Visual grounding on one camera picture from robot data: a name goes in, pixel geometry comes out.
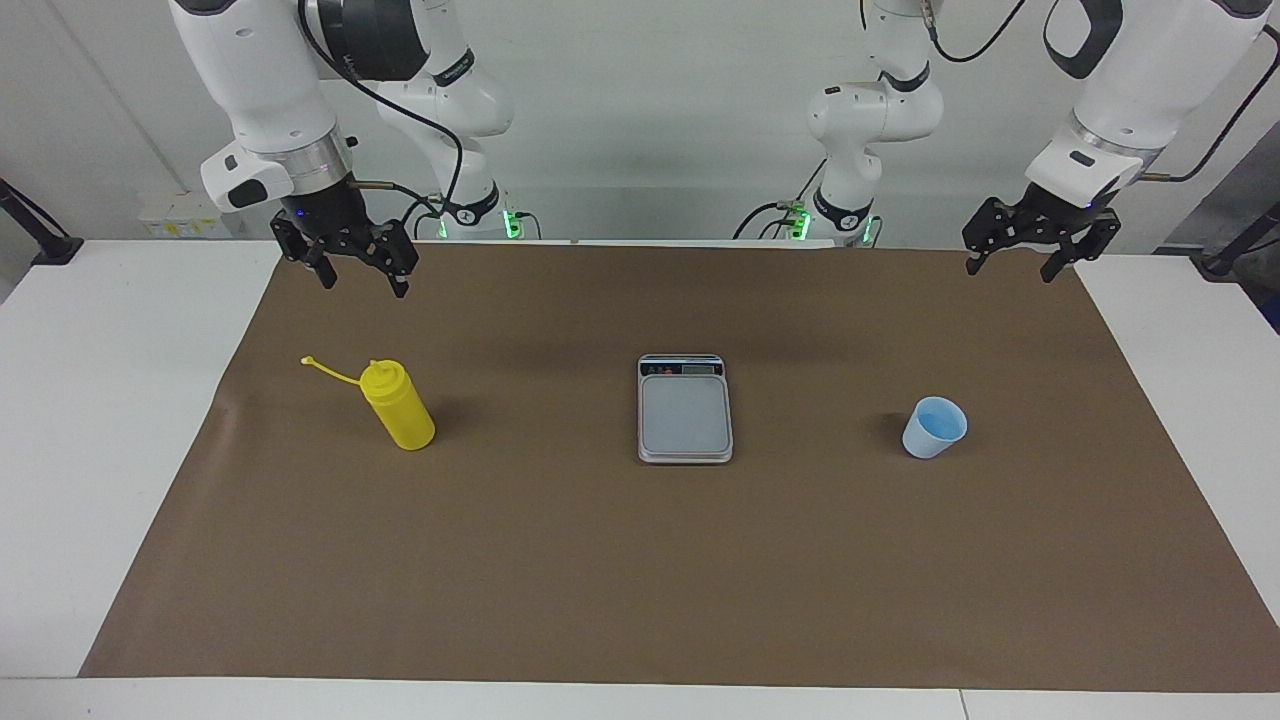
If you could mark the brown table mat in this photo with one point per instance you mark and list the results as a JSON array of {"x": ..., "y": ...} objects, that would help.
[{"x": 600, "y": 560}]

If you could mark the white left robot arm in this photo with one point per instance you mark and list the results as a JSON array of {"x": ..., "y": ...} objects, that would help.
[{"x": 1140, "y": 90}]

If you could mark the light blue plastic cup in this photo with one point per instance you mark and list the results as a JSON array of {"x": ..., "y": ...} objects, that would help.
[{"x": 930, "y": 435}]

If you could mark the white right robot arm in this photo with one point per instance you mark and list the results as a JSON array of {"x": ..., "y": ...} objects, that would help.
[{"x": 260, "y": 80}]

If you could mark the yellow squeeze bottle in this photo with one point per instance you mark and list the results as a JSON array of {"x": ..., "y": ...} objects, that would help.
[{"x": 400, "y": 415}]

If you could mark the silver digital kitchen scale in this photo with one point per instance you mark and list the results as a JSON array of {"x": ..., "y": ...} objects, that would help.
[{"x": 685, "y": 415}]

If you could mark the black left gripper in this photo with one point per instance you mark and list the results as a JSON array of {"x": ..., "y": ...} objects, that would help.
[{"x": 1055, "y": 215}]

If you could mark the white box with yellow labels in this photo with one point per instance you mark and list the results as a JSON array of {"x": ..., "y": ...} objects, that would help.
[{"x": 185, "y": 218}]

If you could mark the black clamp stand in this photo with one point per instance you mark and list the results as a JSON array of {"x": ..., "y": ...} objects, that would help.
[
  {"x": 1225, "y": 262},
  {"x": 55, "y": 248}
]

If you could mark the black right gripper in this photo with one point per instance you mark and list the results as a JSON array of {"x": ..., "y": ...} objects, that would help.
[{"x": 330, "y": 215}]

